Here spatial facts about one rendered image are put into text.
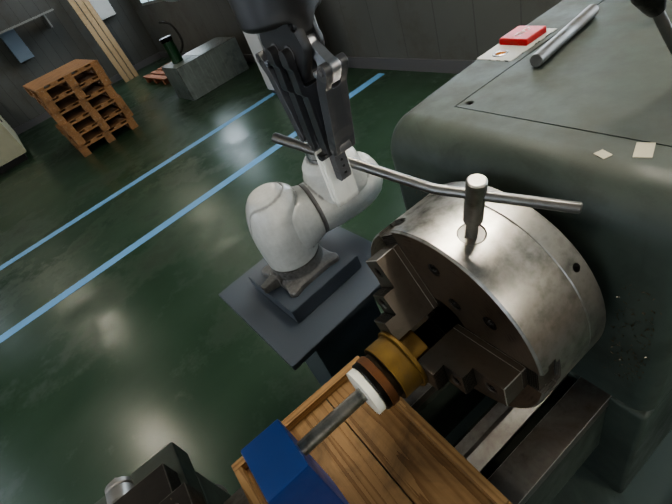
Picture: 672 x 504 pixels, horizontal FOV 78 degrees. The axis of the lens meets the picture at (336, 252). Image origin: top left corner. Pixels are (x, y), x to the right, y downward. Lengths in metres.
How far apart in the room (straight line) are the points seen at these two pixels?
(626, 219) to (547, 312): 0.13
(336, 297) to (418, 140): 0.59
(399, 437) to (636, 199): 0.49
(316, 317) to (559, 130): 0.77
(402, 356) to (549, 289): 0.19
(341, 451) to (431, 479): 0.16
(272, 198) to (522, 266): 0.69
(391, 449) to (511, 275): 0.39
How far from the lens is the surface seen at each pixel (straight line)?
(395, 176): 0.47
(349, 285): 1.19
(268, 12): 0.37
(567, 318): 0.55
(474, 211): 0.47
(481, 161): 0.64
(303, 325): 1.15
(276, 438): 0.57
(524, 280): 0.51
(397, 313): 0.57
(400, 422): 0.78
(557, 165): 0.59
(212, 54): 6.69
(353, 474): 0.77
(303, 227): 1.09
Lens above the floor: 1.58
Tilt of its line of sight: 39 degrees down
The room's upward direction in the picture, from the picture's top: 24 degrees counter-clockwise
